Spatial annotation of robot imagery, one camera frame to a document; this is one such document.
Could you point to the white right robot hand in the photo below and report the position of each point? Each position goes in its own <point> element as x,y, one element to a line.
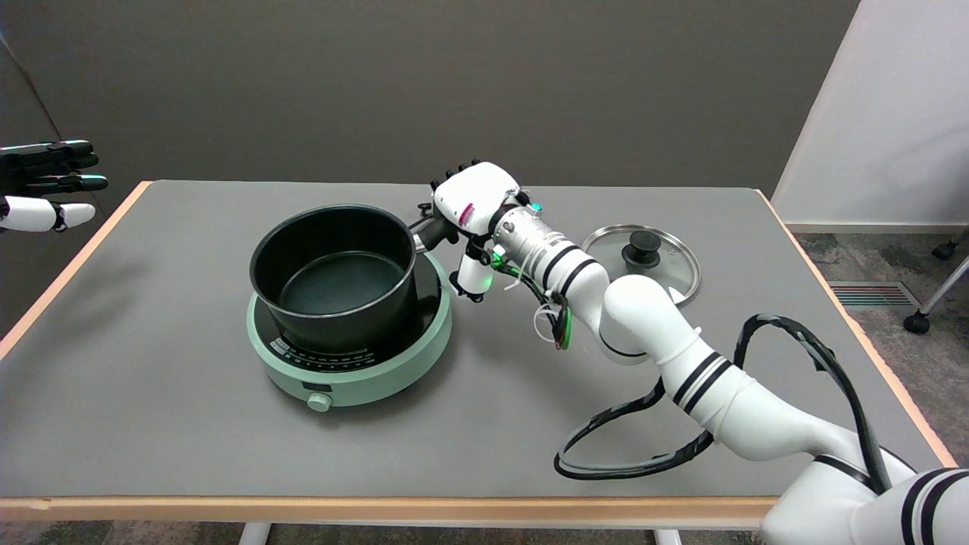
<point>477,197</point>

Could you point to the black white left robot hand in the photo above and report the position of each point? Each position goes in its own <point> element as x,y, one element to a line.
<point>34,213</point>

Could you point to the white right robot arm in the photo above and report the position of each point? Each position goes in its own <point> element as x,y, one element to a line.
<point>643,310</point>

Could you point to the glass pot lid black knob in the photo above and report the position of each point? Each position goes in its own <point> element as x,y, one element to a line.
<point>642,246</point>

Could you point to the mint green induction cooker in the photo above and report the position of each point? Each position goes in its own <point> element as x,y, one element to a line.
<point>378,378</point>

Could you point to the white table leg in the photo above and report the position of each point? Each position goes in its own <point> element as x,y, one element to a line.
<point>668,538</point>
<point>253,534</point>

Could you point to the floor vent grille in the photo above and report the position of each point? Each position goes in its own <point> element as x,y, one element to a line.
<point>870,295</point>

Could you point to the chair base with casters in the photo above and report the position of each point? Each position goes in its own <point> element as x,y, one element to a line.
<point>917,323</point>

